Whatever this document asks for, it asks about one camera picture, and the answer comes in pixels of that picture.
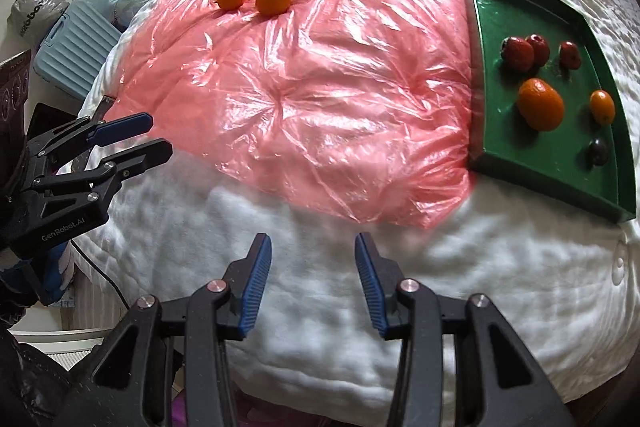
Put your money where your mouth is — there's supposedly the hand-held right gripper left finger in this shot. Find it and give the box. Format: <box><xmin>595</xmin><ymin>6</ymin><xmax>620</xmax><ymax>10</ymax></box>
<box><xmin>65</xmin><ymin>233</ymin><xmax>273</xmax><ymax>427</ymax></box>

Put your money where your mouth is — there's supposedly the black cable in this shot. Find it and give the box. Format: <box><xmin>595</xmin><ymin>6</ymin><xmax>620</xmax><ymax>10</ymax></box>
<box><xmin>70</xmin><ymin>239</ymin><xmax>133</xmax><ymax>308</ymax></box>

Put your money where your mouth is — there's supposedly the bed with white quilt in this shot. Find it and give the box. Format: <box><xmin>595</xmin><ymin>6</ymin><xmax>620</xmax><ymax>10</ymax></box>
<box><xmin>50</xmin><ymin>0</ymin><xmax>640</xmax><ymax>427</ymax></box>

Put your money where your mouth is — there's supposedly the dark purple plum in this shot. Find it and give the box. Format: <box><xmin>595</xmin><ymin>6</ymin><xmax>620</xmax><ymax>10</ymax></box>
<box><xmin>587</xmin><ymin>138</ymin><xmax>611</xmax><ymax>168</ymax></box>

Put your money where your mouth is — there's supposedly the green shallow box tray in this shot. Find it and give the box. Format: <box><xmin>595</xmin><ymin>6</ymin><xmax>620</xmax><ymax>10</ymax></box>
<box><xmin>462</xmin><ymin>0</ymin><xmax>638</xmax><ymax>224</ymax></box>

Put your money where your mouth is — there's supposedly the large orange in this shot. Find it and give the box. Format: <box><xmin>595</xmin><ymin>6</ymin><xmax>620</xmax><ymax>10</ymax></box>
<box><xmin>255</xmin><ymin>0</ymin><xmax>292</xmax><ymax>16</ymax></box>
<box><xmin>517</xmin><ymin>78</ymin><xmax>566</xmax><ymax>132</ymax></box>

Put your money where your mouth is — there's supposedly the pink plastic sheet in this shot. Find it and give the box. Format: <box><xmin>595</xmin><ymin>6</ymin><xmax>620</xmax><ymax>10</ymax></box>
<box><xmin>102</xmin><ymin>0</ymin><xmax>548</xmax><ymax>230</ymax></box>

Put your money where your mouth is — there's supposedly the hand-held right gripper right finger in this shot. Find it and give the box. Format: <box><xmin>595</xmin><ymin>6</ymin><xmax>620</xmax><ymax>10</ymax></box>
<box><xmin>354</xmin><ymin>232</ymin><xmax>591</xmax><ymax>427</ymax></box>

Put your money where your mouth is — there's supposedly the person's left forearm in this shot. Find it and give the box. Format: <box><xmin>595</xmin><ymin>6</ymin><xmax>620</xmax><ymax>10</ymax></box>
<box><xmin>0</xmin><ymin>242</ymin><xmax>77</xmax><ymax>308</ymax></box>

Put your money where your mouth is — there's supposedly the grey plastic bag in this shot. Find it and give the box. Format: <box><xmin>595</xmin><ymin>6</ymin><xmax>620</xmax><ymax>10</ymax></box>
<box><xmin>7</xmin><ymin>0</ymin><xmax>69</xmax><ymax>40</ymax></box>

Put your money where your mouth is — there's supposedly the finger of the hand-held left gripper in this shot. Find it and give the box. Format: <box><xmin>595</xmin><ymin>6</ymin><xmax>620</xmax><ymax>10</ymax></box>
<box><xmin>24</xmin><ymin>138</ymin><xmax>174</xmax><ymax>194</ymax></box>
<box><xmin>25</xmin><ymin>112</ymin><xmax>154</xmax><ymax>158</ymax></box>

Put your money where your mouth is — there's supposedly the red plum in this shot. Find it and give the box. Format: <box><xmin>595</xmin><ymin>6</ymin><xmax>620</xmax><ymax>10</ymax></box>
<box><xmin>501</xmin><ymin>36</ymin><xmax>536</xmax><ymax>72</ymax></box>
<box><xmin>525</xmin><ymin>34</ymin><xmax>551</xmax><ymax>66</ymax></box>
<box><xmin>558</xmin><ymin>41</ymin><xmax>582</xmax><ymax>70</ymax></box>

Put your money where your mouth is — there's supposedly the light blue ribbed suitcase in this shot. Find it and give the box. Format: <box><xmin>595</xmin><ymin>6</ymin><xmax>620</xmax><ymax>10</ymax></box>
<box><xmin>34</xmin><ymin>0</ymin><xmax>124</xmax><ymax>101</ymax></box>

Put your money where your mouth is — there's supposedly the dark printed panel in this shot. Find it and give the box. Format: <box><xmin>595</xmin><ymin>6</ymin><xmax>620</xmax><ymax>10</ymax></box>
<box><xmin>0</xmin><ymin>49</ymin><xmax>34</xmax><ymax>138</ymax></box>

